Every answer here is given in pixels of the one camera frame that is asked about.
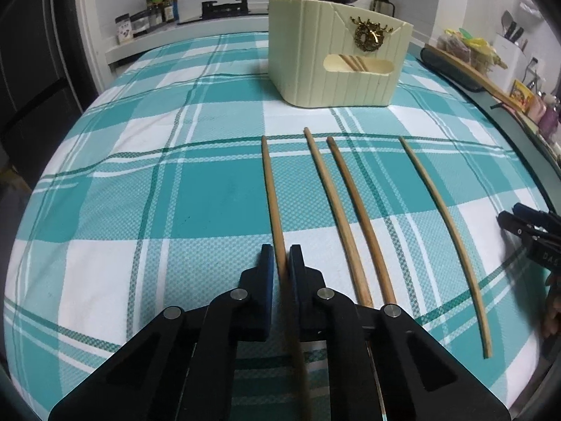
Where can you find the pink cup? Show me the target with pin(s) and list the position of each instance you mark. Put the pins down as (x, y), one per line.
(536, 109)

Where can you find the purple bottle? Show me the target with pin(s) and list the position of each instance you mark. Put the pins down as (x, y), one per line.
(551, 116)

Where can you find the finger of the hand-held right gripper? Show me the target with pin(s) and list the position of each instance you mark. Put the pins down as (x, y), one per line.
(537, 218)
(515, 226)

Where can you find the teal checked tablecloth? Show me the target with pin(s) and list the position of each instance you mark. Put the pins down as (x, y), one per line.
(175, 184)

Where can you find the wooden cutting board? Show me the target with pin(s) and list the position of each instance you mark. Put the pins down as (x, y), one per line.
(482, 82)

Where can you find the yellow cap oil bottle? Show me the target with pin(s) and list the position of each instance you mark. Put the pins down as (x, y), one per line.
(154, 6)

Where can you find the dark refrigerator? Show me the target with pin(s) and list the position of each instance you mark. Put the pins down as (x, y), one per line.
(39, 52)

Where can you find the blue label bottle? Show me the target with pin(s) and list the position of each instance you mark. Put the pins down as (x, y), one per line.
(175, 7)

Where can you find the person's right hand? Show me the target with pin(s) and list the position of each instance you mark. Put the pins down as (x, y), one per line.
(554, 307)

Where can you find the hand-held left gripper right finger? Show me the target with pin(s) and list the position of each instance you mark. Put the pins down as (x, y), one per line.
(296, 272)

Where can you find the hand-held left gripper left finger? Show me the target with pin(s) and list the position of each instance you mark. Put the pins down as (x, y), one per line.
(267, 272)

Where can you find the dark sauce bottle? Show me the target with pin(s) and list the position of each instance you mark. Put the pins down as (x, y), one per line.
(167, 8)

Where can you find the black spatula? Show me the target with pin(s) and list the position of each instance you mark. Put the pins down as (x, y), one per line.
(508, 22)

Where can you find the white label spice jar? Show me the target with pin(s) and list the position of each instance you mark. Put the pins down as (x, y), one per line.
(123, 30)

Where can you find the white wall socket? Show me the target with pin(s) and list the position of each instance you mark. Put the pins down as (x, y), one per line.
(535, 63)

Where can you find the white knife block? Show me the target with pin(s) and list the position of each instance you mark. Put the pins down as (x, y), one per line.
(510, 63)

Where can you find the cream utensil holder box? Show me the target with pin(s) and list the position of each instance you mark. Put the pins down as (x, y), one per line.
(302, 52)

